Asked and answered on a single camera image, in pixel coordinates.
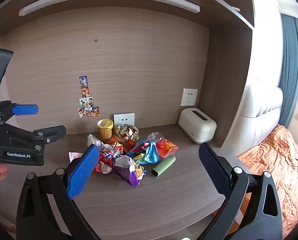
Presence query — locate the blue snack bag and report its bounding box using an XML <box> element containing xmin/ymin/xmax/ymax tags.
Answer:
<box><xmin>127</xmin><ymin>140</ymin><xmax>160</xmax><ymax>165</ymax></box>

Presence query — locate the anime sticker strip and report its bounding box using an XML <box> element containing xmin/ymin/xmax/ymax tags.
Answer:
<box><xmin>78</xmin><ymin>75</ymin><xmax>100</xmax><ymax>118</ymax></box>

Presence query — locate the person left hand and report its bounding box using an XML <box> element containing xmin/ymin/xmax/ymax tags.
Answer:
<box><xmin>0</xmin><ymin>163</ymin><xmax>7</xmax><ymax>180</ymax></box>

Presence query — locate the white pouch with cap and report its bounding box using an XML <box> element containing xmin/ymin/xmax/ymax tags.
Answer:
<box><xmin>86</xmin><ymin>133</ymin><xmax>104</xmax><ymax>152</ymax></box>

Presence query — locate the cream white toaster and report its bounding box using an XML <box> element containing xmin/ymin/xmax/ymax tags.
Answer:
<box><xmin>178</xmin><ymin>108</ymin><xmax>217</xmax><ymax>144</ymax></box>

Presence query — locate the green foil wrapper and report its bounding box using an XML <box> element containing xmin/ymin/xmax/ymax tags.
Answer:
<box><xmin>115</xmin><ymin>124</ymin><xmax>139</xmax><ymax>141</ymax></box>

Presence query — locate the red cigarette pack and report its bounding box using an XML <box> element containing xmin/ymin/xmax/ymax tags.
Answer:
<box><xmin>107</xmin><ymin>135</ymin><xmax>136</xmax><ymax>153</ymax></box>

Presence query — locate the teal curtain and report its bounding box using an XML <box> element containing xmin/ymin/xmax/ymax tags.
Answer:
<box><xmin>279</xmin><ymin>14</ymin><xmax>298</xmax><ymax>127</ymax></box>

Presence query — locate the white wall socket lower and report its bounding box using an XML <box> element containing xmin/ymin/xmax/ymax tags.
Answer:
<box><xmin>113</xmin><ymin>113</ymin><xmax>135</xmax><ymax>130</ymax></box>

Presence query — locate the clear bottle with orange label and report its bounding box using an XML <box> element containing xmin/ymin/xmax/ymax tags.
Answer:
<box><xmin>146</xmin><ymin>132</ymin><xmax>179</xmax><ymax>159</ymax></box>

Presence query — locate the cream padded headboard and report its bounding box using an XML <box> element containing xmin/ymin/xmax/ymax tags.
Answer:
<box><xmin>222</xmin><ymin>80</ymin><xmax>284</xmax><ymax>157</ymax></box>

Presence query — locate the green cylindrical tube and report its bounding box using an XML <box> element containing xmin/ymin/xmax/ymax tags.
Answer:
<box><xmin>151</xmin><ymin>155</ymin><xmax>176</xmax><ymax>177</ymax></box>

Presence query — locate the red white snack wrapper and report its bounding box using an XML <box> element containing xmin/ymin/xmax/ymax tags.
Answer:
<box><xmin>93</xmin><ymin>144</ymin><xmax>123</xmax><ymax>174</ymax></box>

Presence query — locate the purple snack bag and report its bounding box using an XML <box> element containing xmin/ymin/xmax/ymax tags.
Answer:
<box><xmin>114</xmin><ymin>155</ymin><xmax>146</xmax><ymax>187</ymax></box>

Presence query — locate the yellow snack cup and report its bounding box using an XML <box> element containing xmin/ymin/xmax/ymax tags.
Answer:
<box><xmin>97</xmin><ymin>119</ymin><xmax>114</xmax><ymax>142</ymax></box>

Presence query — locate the pink paper slip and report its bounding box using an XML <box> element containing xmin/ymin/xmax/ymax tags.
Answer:
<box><xmin>69</xmin><ymin>152</ymin><xmax>83</xmax><ymax>162</ymax></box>

